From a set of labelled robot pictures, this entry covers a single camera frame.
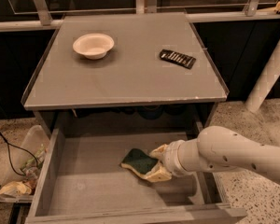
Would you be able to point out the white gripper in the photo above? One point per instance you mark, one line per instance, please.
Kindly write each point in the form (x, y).
(170, 156)

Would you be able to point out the green and yellow sponge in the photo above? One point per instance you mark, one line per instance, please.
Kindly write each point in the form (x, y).
(139, 163)

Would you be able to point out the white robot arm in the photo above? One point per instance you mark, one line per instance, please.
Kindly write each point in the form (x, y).
(218, 149)

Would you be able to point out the grey cabinet with top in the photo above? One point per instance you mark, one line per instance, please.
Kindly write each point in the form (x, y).
(130, 74)

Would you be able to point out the open grey top drawer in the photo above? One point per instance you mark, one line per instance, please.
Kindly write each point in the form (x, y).
(82, 182)

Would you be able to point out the black snack bar packet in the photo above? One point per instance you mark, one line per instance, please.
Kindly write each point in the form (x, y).
(177, 58)

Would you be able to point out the white paper bowl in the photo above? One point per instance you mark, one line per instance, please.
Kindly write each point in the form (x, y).
(93, 46)

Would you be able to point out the clear plastic trash bin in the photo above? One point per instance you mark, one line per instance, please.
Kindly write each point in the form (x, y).
(27, 161)

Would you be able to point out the crumpled yellow wrapper in bin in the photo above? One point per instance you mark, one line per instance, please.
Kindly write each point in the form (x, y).
(15, 189)

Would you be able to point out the grey metal railing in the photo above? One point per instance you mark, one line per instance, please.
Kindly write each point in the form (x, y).
(29, 15)

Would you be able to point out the white diagonal pole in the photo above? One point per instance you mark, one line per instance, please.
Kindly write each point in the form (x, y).
(265, 82)

